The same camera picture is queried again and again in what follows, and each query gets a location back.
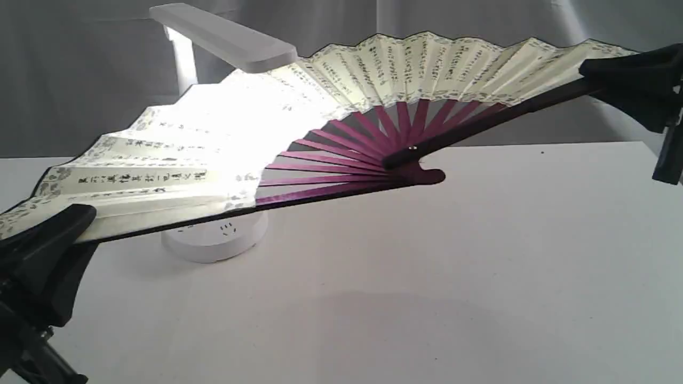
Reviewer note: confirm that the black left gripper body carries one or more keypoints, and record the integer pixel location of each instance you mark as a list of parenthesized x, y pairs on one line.
[(26, 350)]

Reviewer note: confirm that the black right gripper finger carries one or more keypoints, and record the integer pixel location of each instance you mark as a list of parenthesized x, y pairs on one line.
[(655, 112), (660, 67)]

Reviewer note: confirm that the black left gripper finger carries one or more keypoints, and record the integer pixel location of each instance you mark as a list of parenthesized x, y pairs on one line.
[(62, 268), (29, 258)]

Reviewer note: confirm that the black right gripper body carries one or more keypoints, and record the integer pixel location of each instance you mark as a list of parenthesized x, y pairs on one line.
[(669, 164)]

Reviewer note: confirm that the paper folding fan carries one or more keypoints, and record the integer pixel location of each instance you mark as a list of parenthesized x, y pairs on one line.
[(317, 127)]

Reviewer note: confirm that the white desk lamp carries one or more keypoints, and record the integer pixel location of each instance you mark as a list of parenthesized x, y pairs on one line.
[(206, 49)]

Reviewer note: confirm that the grey backdrop curtain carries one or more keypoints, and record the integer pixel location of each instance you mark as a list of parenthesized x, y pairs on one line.
[(73, 70)]

